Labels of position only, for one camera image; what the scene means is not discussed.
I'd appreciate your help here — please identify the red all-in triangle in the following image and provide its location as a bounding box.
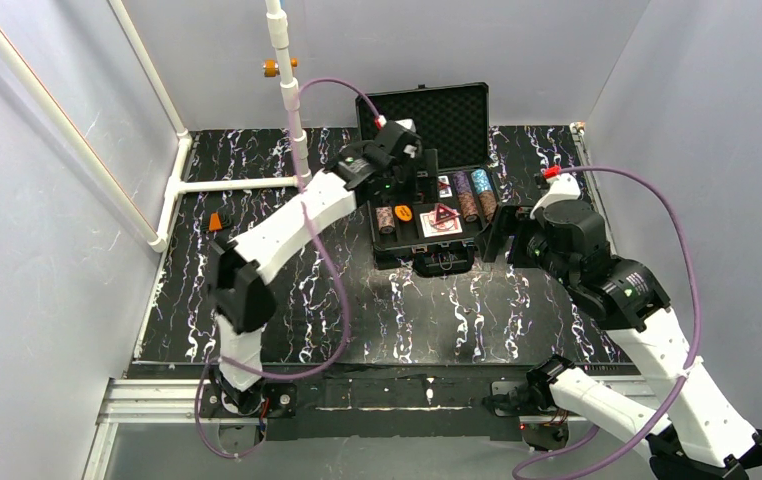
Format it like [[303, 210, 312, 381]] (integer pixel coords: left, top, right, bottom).
[[431, 203, 459, 230], [437, 176, 454, 198]]

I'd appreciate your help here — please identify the yellow big blind button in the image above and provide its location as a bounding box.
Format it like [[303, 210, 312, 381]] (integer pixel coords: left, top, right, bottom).
[[393, 204, 414, 223]]

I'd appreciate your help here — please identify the black poker set case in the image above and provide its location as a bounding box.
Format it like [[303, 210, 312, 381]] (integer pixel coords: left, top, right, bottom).
[[355, 82, 496, 277]]

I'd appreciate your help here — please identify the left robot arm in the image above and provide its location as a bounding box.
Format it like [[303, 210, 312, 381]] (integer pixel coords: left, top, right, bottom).
[[206, 117, 427, 396]]

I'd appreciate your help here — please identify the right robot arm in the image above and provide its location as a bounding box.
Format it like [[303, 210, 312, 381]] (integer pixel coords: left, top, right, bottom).
[[476, 172, 762, 479]]

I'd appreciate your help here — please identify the brown chip stack in case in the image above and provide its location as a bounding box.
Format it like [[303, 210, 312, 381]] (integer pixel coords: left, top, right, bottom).
[[478, 190, 498, 222]]

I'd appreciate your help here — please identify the purple chip stack in case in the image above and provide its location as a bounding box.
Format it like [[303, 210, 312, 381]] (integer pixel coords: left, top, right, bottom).
[[452, 171, 478, 223]]

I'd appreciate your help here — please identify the red playing card deck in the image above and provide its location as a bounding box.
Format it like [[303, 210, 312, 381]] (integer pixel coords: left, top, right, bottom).
[[419, 211, 463, 238]]

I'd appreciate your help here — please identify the blue chip stack in case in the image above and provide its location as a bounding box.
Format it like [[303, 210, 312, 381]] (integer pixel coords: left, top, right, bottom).
[[470, 169, 492, 195]]

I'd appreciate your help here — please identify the orange pipe fitting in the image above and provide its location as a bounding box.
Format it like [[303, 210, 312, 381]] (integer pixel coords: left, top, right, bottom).
[[262, 57, 298, 78]]

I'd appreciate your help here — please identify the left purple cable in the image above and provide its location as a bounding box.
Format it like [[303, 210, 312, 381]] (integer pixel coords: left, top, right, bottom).
[[193, 77, 386, 461]]

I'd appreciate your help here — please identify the purple cable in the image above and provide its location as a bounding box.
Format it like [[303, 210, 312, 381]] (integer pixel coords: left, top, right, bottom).
[[512, 165, 703, 480], [193, 77, 386, 461]]

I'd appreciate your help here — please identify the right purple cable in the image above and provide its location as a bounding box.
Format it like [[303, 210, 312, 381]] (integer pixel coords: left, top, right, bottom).
[[512, 165, 703, 480]]

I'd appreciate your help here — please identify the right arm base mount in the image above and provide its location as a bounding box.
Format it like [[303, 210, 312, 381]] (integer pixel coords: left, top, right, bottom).
[[481, 381, 569, 452]]

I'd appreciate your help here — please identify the white pvc pipe frame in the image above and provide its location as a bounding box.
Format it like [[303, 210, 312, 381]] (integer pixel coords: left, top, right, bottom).
[[0, 1, 311, 253]]

